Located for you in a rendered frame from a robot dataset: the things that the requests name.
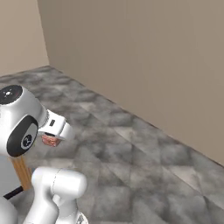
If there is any reddish brown bar soap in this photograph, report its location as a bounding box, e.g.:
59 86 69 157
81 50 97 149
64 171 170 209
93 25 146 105
41 134 62 148

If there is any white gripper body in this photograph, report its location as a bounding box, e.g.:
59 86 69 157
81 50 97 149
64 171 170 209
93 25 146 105
57 120 76 142

